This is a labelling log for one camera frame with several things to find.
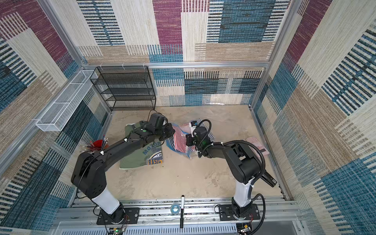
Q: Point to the black mesh shelf rack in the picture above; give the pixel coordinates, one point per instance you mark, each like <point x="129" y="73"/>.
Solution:
<point x="125" y="88"/>

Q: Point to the clear vacuum bag blue zip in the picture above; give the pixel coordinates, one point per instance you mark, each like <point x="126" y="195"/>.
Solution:
<point x="194" y="149"/>

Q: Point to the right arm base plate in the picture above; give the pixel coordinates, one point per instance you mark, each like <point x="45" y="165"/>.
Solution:
<point x="234" y="212"/>

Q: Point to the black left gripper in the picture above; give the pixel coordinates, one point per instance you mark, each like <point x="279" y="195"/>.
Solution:
<point x="171" y="129"/>

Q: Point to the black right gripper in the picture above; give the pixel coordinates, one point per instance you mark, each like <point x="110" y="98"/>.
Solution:
<point x="189" y="139"/>

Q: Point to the pens in red cup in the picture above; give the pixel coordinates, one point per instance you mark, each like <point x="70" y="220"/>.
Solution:
<point x="85" y="146"/>

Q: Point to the navy white striped tank top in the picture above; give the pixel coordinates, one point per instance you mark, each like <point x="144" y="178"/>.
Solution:
<point x="202" y="132"/>

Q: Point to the blue tape roll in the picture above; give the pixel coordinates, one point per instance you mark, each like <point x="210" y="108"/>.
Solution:
<point x="175" y="209"/>

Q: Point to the white wire wall basket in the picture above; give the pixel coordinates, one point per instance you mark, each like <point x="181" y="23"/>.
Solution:
<point x="55" y="118"/>

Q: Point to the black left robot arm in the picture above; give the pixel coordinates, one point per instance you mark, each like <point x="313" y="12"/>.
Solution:
<point x="89" y="174"/>

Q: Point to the red cup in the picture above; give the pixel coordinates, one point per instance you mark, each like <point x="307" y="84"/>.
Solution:
<point x="98" y="145"/>

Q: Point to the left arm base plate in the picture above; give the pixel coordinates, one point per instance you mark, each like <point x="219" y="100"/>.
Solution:
<point x="121" y="216"/>

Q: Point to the black marker pen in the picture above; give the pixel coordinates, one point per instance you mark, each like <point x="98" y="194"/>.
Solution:
<point x="182" y="212"/>

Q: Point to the green patterned garment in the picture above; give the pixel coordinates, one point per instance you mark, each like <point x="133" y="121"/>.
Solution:
<point x="148" y="155"/>

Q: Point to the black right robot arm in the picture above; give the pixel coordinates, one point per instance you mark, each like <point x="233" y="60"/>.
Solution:
<point x="246" y="163"/>

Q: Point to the red white striped tank top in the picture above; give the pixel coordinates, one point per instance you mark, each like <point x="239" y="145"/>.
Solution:
<point x="179" y="139"/>

